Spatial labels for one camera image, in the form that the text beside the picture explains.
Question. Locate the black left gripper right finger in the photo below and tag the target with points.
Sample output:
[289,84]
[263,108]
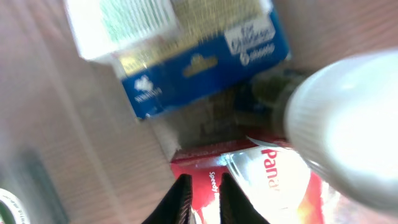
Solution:
[235,207]

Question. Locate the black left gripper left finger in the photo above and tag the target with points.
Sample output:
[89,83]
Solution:
[175,207]

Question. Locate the red Panadol box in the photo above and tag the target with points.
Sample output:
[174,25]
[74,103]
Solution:
[275,179]

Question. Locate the green round-logo box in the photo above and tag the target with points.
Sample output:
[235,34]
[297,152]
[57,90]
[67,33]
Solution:
[12,209]

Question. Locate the blue Kool Fever box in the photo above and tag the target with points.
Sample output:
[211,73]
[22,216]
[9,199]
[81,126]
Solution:
[222,42]

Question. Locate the white green medicine box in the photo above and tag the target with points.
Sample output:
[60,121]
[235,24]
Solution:
[103,28]

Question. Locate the clear plastic container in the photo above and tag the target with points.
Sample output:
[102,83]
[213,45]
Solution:
[72,147]

